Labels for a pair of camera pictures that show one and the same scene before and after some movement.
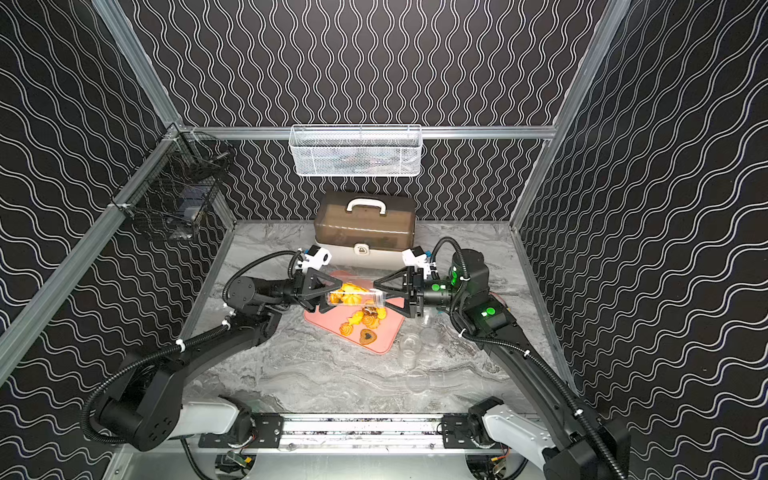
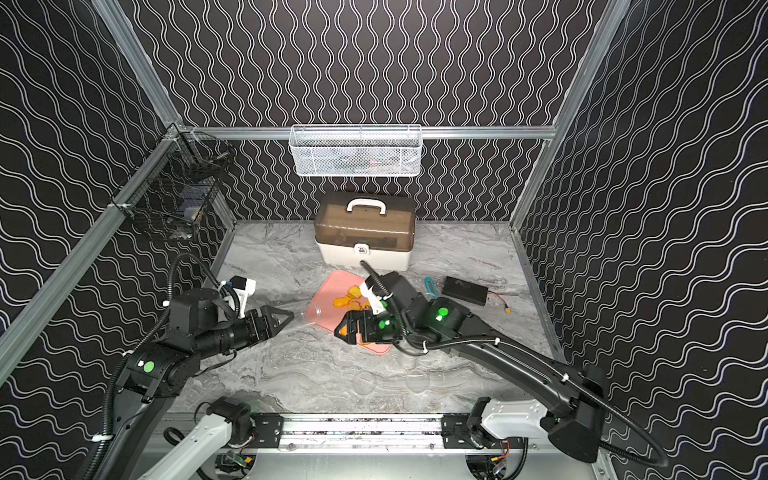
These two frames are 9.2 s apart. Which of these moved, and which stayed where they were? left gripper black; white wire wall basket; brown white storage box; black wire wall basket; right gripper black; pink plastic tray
Moved: right gripper black; left gripper black
Stayed: brown white storage box; white wire wall basket; black wire wall basket; pink plastic tray
